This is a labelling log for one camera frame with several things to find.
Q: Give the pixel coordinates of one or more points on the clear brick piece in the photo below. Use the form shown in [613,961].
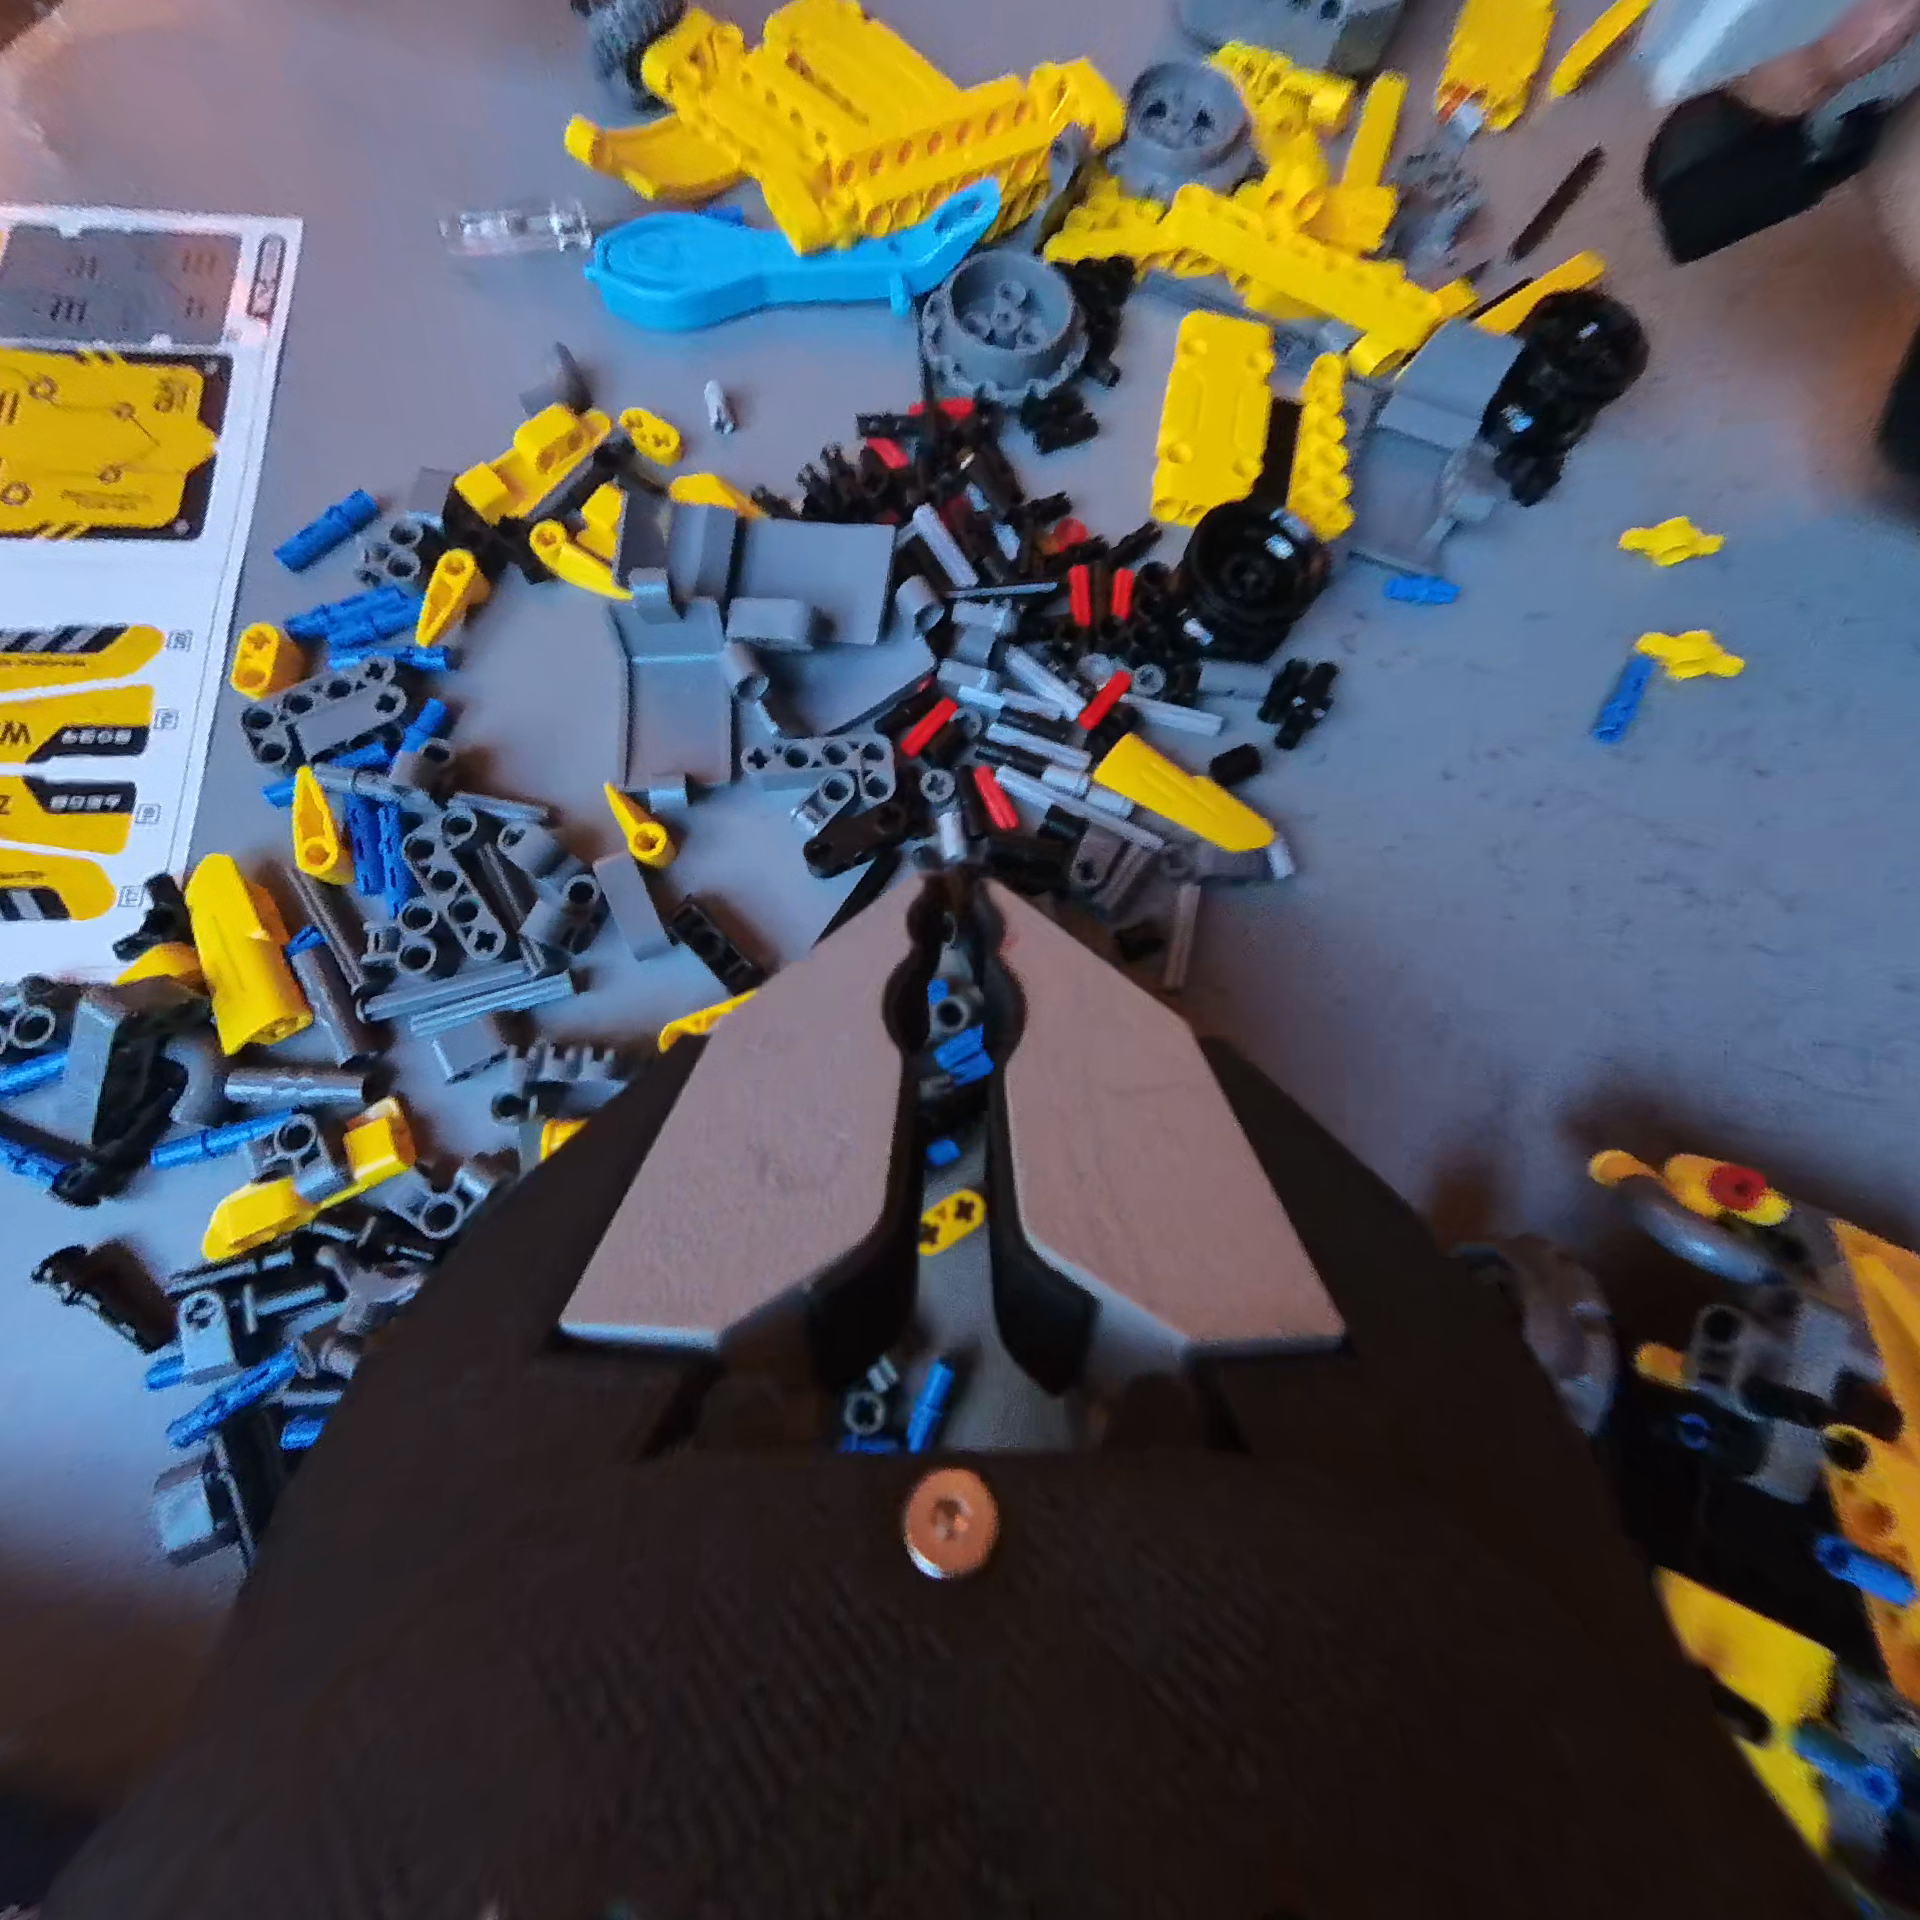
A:
[511,229]

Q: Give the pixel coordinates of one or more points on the blue brick separator tool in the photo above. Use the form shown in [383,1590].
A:
[722,270]

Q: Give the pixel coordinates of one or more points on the grey wheel hub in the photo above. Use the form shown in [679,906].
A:
[998,323]
[1186,120]

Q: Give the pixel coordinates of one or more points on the heap of large yellow beams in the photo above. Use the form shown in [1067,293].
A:
[841,134]

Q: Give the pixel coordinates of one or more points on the grey motor block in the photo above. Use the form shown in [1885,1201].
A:
[1290,22]

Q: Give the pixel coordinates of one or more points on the yellow toy brick car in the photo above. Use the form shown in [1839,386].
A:
[1771,1424]

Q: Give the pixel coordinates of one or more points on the pile of small brick connectors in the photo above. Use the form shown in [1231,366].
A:
[676,840]

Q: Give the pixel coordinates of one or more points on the blue connector pin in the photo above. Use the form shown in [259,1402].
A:
[1418,587]
[1622,698]

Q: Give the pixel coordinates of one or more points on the yellow sticker sheet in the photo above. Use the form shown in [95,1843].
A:
[121,450]

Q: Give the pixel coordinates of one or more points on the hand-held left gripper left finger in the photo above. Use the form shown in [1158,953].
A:
[764,1171]

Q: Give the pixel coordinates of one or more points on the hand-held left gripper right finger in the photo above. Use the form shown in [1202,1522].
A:
[1155,1171]

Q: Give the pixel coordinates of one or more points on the person's right hand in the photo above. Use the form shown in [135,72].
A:
[1862,43]

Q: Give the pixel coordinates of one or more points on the yellow flat connector piece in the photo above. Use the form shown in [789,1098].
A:
[1691,653]
[1670,539]

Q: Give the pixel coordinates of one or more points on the grey desk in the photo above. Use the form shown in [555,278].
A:
[1500,900]

